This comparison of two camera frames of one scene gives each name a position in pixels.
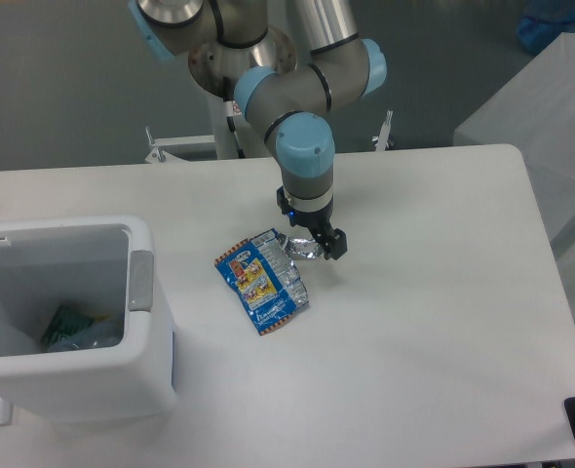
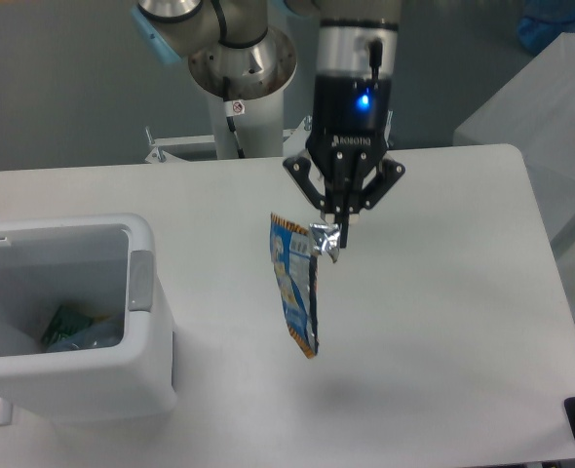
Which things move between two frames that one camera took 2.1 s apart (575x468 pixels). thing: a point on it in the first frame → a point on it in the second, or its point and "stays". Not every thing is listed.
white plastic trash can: (103, 265) stays
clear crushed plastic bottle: (102, 334) stays
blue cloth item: (545, 20) stays
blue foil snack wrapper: (259, 271) → (294, 252)
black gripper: (332, 241) → (350, 124)
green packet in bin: (64, 323) stays
